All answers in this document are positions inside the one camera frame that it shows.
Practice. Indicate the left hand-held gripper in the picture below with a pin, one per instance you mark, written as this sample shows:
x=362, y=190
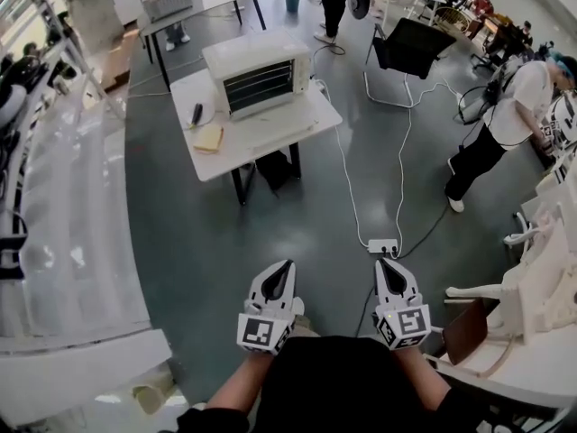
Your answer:
x=266, y=327

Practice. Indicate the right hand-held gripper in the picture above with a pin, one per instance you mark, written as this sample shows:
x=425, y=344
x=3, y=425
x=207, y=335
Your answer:
x=405, y=323

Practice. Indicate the glass toaster oven door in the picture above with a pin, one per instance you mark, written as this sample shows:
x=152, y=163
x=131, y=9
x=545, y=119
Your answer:
x=281, y=122

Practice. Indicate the white toaster oven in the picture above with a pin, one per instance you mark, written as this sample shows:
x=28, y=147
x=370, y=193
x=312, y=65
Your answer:
x=252, y=57

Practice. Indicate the person's left forearm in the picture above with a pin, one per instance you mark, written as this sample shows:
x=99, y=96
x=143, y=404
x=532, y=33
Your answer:
x=239, y=384

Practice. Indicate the person's right forearm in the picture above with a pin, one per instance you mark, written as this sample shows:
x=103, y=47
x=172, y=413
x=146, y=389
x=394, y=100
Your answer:
x=421, y=379

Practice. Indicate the white power strip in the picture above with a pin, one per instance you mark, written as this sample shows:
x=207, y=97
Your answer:
x=383, y=245

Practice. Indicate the black bag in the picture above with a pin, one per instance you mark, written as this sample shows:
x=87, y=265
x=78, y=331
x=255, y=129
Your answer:
x=275, y=169

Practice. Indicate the person's black shirt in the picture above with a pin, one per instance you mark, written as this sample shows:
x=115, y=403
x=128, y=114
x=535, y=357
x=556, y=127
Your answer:
x=342, y=386

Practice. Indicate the white square table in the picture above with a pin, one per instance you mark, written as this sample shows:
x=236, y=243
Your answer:
x=243, y=151

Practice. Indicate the white office chair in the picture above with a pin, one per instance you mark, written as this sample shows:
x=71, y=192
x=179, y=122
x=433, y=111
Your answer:
x=520, y=233

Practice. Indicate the yellow bread slices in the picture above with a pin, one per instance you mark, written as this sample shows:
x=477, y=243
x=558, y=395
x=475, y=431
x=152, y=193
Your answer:
x=209, y=139

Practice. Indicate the white desk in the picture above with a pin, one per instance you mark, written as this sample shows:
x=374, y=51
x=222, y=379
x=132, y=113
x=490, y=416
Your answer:
x=532, y=368

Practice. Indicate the white curved counter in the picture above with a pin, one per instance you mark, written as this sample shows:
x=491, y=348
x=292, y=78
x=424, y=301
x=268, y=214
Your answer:
x=67, y=242

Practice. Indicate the blue waste bin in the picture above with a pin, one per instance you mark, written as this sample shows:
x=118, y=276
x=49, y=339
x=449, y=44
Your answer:
x=292, y=1

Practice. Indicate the grey long table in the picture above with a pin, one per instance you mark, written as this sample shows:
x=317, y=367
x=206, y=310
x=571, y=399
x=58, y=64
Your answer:
x=216, y=2

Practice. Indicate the grey plastic crate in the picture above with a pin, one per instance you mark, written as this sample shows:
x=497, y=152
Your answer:
x=166, y=0

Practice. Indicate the black chair with white frame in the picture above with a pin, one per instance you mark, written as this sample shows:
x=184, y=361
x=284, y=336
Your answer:
x=412, y=43

